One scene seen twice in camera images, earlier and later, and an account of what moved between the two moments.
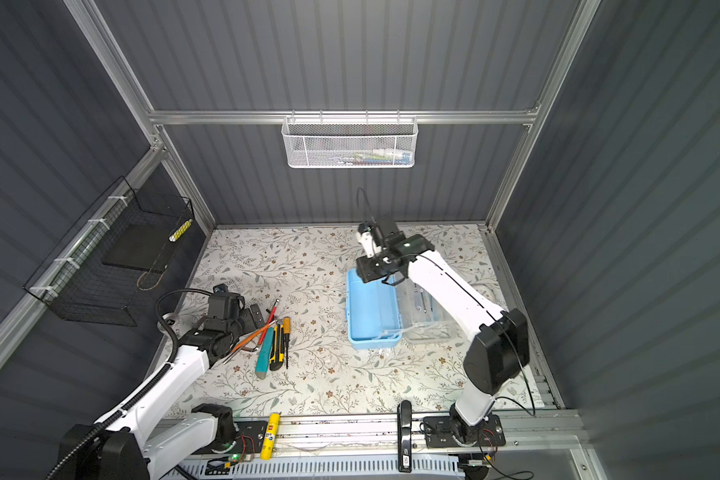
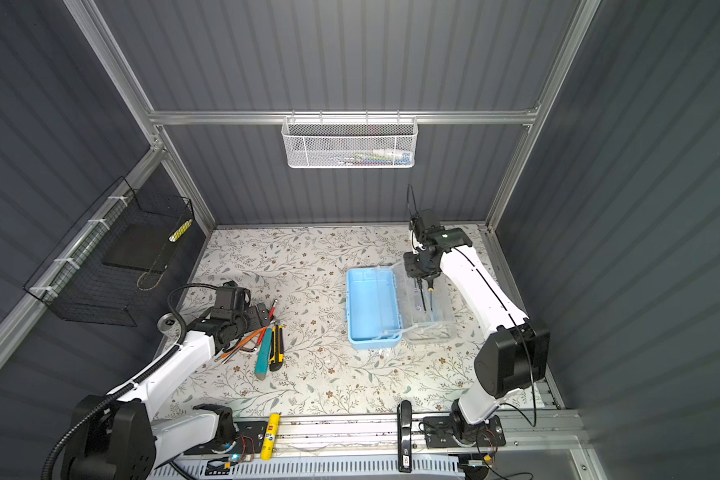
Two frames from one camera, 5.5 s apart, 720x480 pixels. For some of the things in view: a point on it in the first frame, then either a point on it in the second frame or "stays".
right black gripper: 365,270 to 411,271
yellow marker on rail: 274,420 stays
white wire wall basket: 349,142 stays
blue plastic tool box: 389,312 stays
